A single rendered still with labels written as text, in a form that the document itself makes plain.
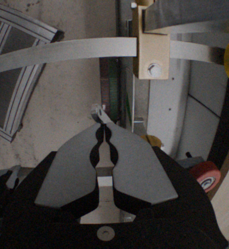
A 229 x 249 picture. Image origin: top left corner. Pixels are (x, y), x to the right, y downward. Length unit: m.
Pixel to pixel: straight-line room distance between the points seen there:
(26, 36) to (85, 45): 0.75
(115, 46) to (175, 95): 0.34
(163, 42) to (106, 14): 0.88
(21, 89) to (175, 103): 0.83
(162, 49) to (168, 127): 0.38
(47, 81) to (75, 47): 0.94
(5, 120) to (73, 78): 0.56
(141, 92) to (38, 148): 1.21
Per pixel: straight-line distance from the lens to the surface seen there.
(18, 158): 1.68
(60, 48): 0.25
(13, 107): 1.09
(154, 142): 0.30
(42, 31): 0.92
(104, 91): 0.40
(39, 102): 1.25
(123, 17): 0.39
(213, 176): 0.36
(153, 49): 0.25
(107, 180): 0.33
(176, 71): 0.52
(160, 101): 0.53
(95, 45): 0.25
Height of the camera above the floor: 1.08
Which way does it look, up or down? 62 degrees down
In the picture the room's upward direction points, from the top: 172 degrees clockwise
